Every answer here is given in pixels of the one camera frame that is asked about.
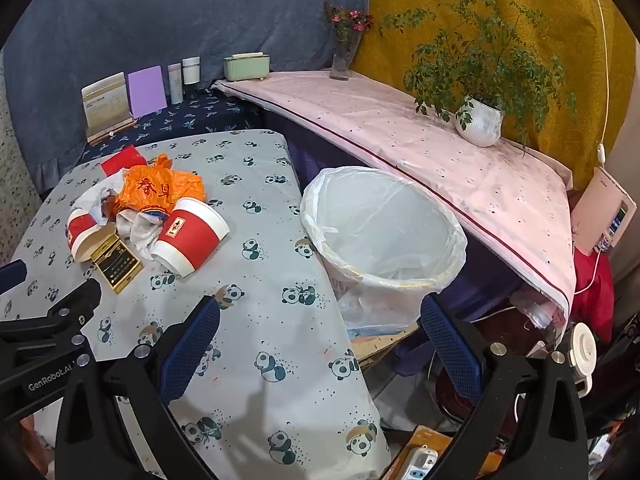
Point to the pink water dispenser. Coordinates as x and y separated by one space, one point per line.
595 200

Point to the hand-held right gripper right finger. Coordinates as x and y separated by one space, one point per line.
450 350

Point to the white jar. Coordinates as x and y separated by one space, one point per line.
191 71

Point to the small red paper cup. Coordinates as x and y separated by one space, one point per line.
80 232

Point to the gold cigarette box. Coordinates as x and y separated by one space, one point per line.
117 265

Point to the red cloth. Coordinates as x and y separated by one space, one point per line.
595 305

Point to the cardboard sheet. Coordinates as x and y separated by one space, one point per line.
385 342

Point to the dark blue printed cloth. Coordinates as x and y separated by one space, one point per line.
210 115

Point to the green box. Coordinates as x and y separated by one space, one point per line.
245 67

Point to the white blender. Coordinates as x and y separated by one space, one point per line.
582 345

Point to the white power strip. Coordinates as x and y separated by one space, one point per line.
417 462

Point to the panda print cloth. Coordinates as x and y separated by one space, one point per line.
260 200

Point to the white lined trash bin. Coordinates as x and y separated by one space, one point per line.
380 225

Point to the orange plastic bag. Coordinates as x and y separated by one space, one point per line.
150 187

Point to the purple cloth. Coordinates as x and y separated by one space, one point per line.
480 270

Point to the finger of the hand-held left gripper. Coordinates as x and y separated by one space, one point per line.
55 312
11 276

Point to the blue curtain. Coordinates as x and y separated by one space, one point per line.
175 20

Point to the white bottle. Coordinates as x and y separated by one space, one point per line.
175 85

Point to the wooden board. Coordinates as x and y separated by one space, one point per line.
435 437

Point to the red packet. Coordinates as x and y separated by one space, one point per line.
122 160

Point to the white crumpled plastic bag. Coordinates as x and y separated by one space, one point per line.
92 200

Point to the green plant in white pot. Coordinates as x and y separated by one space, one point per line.
480 120

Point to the glass vase with red flowers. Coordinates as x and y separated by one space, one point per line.
341 62

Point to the pink table cloth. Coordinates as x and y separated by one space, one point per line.
400 125

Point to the desk calendar on stand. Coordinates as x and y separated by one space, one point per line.
107 105

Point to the large red paper cup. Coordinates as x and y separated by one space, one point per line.
192 232

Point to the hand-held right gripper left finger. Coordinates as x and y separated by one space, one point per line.
190 355

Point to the purple card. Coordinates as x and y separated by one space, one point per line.
146 91

